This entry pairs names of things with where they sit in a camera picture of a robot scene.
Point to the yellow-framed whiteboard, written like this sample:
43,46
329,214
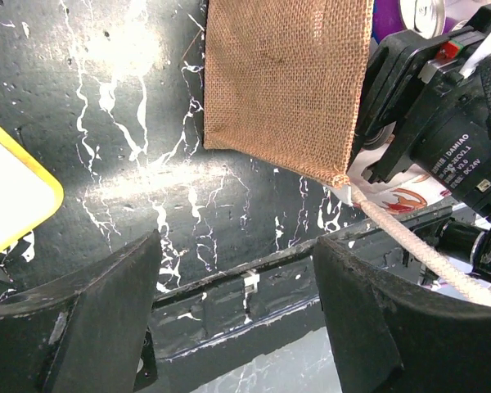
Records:
29,194

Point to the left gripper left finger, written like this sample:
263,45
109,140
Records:
84,331

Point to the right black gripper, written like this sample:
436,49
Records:
423,131

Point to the purple Fanta can left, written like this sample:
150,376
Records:
428,18

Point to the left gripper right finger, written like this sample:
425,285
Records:
389,335

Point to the burlap canvas tote bag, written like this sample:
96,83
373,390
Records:
282,84

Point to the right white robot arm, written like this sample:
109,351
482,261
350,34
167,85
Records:
466,237

